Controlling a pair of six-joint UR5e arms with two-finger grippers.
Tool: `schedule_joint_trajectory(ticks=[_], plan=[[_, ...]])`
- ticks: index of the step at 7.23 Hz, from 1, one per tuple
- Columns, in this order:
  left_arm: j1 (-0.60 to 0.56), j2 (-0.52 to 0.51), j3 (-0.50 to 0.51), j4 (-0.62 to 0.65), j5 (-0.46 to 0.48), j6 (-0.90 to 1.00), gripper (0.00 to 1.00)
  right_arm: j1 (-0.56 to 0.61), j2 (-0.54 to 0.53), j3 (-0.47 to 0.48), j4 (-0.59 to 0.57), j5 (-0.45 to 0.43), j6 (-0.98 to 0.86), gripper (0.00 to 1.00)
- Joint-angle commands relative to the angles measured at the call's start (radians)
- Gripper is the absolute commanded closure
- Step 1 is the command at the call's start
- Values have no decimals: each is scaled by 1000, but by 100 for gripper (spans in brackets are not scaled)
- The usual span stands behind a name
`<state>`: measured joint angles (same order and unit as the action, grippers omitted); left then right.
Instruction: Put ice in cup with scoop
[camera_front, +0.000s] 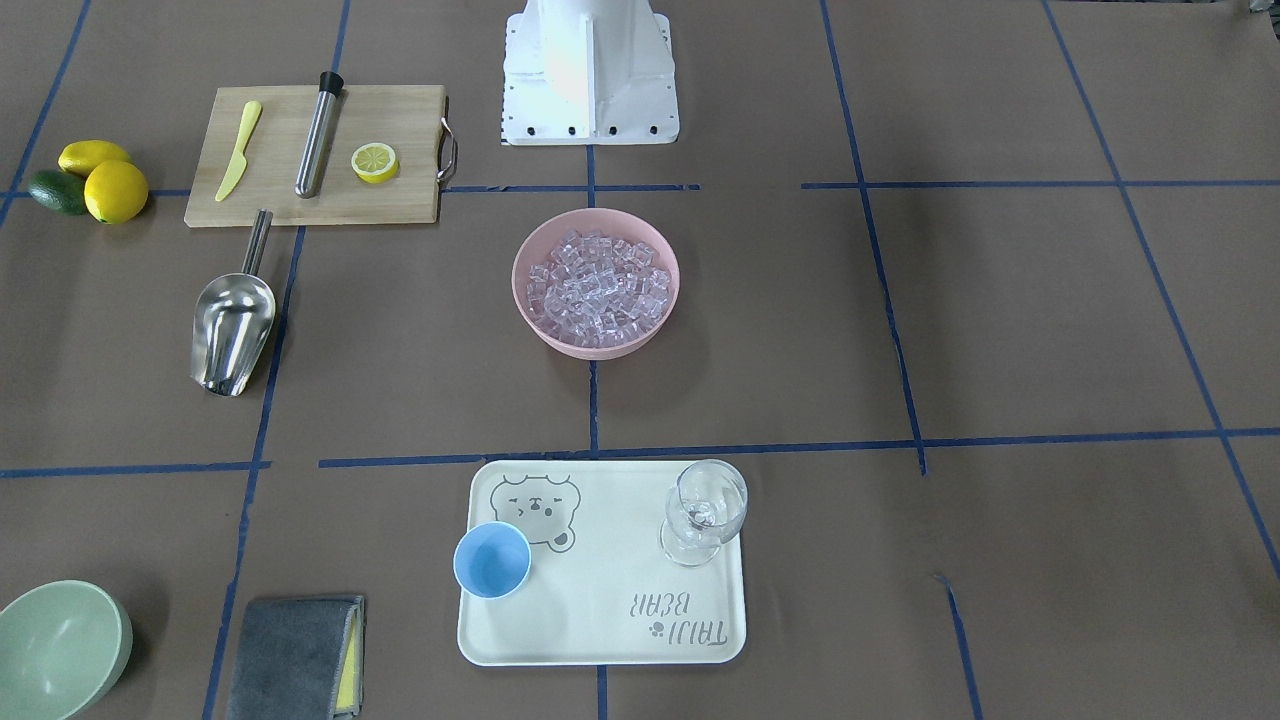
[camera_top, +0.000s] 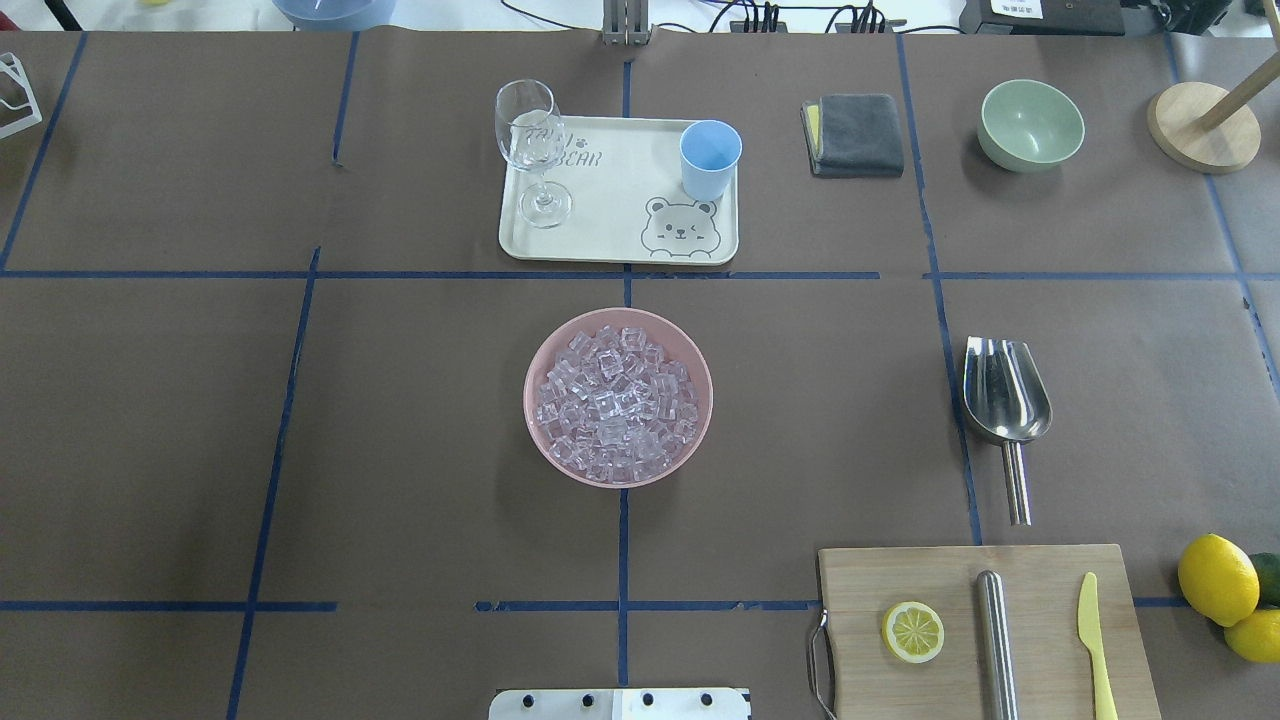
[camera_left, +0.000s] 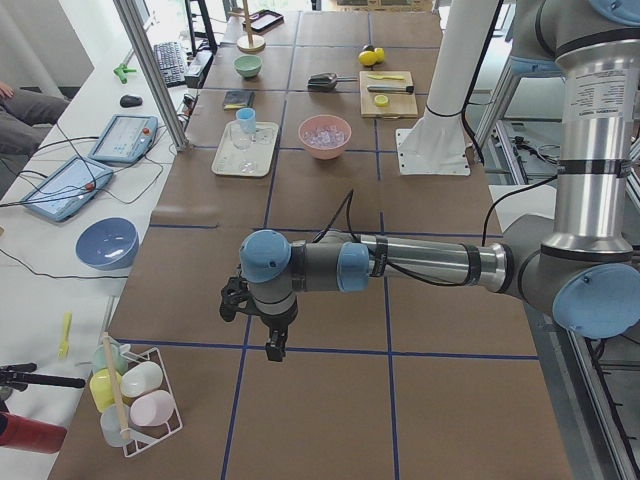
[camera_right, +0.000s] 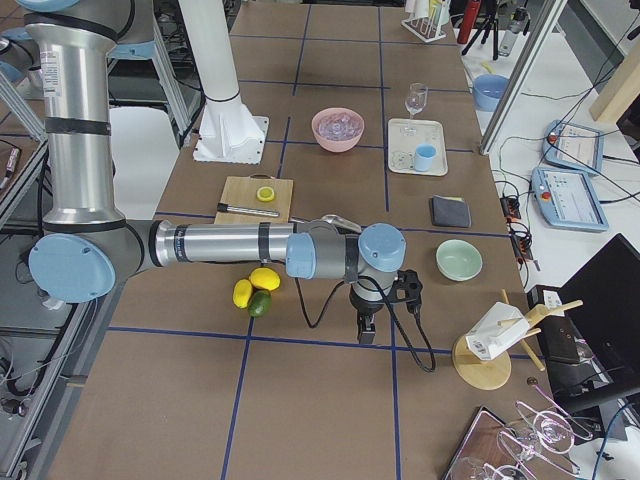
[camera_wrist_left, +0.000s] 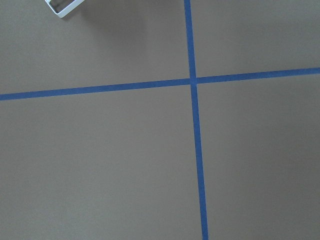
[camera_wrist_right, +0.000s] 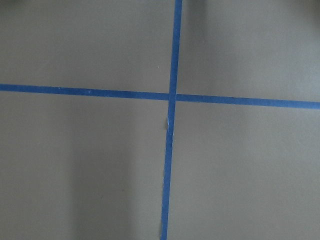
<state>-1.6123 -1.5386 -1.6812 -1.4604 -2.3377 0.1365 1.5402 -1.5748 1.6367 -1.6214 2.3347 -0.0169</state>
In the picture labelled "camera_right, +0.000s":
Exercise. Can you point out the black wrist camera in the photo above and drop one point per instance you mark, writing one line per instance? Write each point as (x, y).
(407, 289)

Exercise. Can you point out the yellow lemon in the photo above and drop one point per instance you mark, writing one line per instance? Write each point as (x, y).
(242, 293)
(265, 278)

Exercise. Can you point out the green ceramic bowl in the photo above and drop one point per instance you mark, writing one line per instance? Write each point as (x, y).
(458, 260)

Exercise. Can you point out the white dish rack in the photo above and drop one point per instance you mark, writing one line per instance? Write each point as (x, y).
(427, 18)

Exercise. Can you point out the clear ice cubes pile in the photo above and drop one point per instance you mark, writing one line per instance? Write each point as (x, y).
(340, 126)

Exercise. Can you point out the near teach pendant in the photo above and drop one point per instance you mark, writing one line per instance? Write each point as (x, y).
(567, 200)

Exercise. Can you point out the grey folded cloth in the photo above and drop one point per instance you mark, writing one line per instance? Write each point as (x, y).
(449, 212)

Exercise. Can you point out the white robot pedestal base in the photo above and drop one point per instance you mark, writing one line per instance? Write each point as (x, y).
(228, 132)

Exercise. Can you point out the white carton box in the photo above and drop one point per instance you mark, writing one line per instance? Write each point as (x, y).
(500, 328)

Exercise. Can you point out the red bottle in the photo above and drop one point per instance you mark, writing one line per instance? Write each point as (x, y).
(468, 21)

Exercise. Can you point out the far teach pendant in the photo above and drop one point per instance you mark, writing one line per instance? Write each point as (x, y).
(572, 146)

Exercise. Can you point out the clear wine glass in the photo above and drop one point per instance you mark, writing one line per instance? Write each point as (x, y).
(415, 103)

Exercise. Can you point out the green lime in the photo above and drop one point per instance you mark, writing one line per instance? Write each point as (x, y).
(259, 303)

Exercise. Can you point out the white bear tray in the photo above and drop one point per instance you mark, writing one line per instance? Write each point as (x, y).
(401, 147)

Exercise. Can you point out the pink bowl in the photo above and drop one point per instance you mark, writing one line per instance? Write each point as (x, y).
(335, 146)

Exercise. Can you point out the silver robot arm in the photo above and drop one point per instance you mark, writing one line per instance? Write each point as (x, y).
(89, 246)

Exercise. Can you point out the black tripod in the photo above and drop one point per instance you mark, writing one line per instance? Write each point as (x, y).
(489, 26)

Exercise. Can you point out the blue bowl on side table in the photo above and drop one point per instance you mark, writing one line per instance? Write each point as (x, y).
(487, 91)

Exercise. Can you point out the teach pendant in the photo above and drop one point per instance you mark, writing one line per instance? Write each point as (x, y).
(572, 146)
(567, 200)

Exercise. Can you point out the lemon half slice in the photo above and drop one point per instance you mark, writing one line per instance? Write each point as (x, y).
(265, 194)

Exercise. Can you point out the hanging wine glass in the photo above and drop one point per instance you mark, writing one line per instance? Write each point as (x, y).
(556, 430)

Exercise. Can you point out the blue plastic cup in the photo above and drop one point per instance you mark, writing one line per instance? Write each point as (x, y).
(424, 155)

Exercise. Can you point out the metal ice scoop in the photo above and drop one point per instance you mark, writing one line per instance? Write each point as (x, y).
(343, 225)

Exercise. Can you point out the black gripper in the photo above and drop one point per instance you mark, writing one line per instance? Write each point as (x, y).
(364, 307)

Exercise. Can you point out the wooden cutting board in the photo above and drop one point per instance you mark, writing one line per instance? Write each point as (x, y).
(242, 192)

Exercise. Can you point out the wooden cup stand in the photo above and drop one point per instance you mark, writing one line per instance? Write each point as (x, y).
(493, 374)

